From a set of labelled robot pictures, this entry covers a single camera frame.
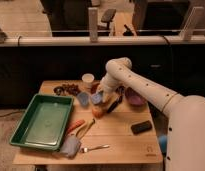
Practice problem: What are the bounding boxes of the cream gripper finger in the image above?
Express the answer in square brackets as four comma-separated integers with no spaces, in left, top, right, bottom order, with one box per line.
[102,92,111,103]

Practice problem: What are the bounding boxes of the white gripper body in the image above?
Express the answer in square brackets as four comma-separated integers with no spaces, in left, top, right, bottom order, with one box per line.
[100,75,119,93]

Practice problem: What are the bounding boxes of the blue sponge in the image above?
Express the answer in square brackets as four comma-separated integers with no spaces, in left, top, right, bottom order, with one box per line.
[91,92,102,105]

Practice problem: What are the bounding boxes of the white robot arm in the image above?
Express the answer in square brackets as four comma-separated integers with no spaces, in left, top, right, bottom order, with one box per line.
[100,57,205,171]

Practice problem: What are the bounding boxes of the black rectangular sponge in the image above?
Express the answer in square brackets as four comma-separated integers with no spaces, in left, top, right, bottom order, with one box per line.
[131,120,152,135]

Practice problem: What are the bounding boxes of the green plastic tray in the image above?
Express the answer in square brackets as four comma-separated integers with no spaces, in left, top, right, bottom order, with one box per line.
[10,94,73,151]

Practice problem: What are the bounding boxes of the orange bowl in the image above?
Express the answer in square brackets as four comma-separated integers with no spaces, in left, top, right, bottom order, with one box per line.
[90,83,100,94]

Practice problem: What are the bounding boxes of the orange cup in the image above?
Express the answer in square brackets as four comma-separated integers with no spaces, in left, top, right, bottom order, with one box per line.
[92,106,104,119]

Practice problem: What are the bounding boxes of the white cup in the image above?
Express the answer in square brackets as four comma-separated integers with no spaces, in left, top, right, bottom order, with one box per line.
[82,73,95,89]

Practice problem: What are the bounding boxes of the light blue cup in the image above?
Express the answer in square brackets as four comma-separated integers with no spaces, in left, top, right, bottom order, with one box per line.
[77,92,89,107]

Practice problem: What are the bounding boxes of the purple bowl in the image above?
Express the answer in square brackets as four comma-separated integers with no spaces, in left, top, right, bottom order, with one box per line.
[125,87,146,106]

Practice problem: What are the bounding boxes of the wooden table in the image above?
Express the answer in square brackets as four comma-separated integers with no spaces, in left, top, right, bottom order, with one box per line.
[12,79,164,166]

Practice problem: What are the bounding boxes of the silver fork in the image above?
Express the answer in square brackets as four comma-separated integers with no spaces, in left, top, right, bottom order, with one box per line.
[79,145,110,154]

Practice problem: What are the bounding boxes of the grey folded cloth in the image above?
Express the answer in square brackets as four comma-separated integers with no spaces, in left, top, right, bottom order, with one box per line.
[60,134,81,158]

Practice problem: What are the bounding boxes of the black office chair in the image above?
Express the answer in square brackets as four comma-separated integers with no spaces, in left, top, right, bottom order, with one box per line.
[98,9,116,31]

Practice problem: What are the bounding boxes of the black handled scissors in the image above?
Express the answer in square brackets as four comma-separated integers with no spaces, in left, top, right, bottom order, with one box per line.
[107,86,125,113]

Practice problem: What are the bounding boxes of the orange handled tool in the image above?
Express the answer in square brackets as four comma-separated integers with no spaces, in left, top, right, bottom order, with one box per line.
[66,119,85,135]

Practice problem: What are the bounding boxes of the yellow handled tool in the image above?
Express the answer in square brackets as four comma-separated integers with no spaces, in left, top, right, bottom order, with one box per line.
[76,119,95,139]

